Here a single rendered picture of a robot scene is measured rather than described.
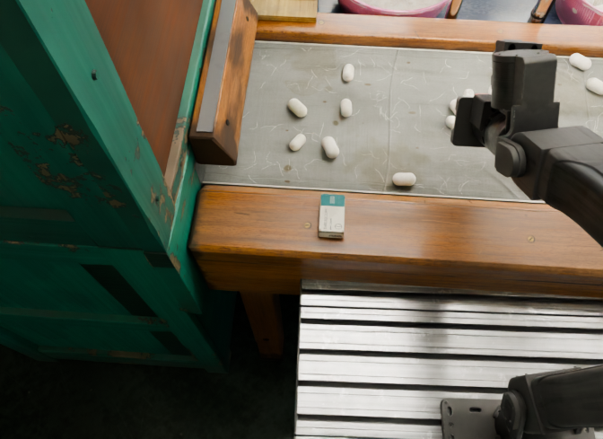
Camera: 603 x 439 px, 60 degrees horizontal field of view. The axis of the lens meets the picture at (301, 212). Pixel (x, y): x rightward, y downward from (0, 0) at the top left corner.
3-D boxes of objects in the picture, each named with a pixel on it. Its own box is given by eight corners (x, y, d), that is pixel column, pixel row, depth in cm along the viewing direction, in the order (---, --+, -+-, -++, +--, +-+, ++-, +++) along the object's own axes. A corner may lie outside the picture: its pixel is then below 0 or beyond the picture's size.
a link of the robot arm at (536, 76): (468, 54, 59) (520, 65, 48) (541, 47, 60) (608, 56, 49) (466, 153, 64) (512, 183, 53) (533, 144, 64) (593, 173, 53)
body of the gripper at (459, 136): (456, 94, 69) (469, 105, 62) (533, 98, 69) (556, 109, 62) (449, 142, 72) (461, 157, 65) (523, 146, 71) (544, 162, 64)
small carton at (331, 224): (343, 238, 73) (344, 232, 71) (318, 237, 73) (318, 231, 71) (344, 201, 76) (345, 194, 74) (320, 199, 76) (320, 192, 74)
